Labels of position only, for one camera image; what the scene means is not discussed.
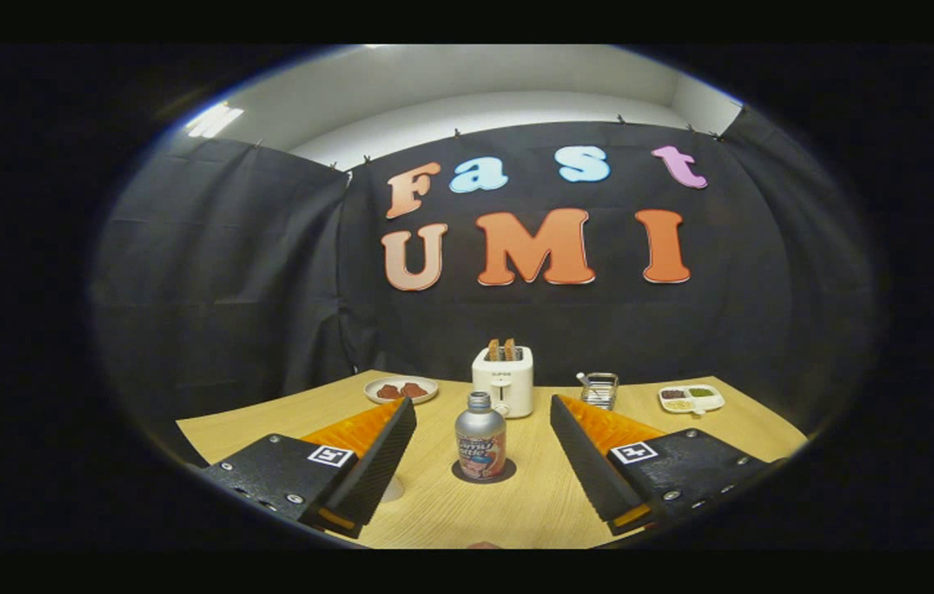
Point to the round white plate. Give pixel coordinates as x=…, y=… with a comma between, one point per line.
x=401, y=403

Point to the silver juice bottle pink label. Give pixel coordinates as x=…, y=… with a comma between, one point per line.
x=480, y=433

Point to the ceiling light panel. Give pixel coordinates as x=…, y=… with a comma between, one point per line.
x=215, y=120

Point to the wooden table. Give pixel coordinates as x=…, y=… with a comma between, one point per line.
x=533, y=503

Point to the dark brown round coaster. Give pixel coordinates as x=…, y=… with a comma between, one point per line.
x=510, y=472

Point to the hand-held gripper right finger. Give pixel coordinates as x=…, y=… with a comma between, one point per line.
x=591, y=470

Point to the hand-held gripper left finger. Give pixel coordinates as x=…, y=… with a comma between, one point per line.
x=368, y=470

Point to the white toaster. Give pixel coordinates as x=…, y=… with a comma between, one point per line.
x=502, y=388

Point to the toast slice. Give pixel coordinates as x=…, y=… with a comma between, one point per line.
x=510, y=350
x=494, y=350

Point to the metal spoon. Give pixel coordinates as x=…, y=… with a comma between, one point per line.
x=583, y=379

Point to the white divided dish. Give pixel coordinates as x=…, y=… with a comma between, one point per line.
x=690, y=399

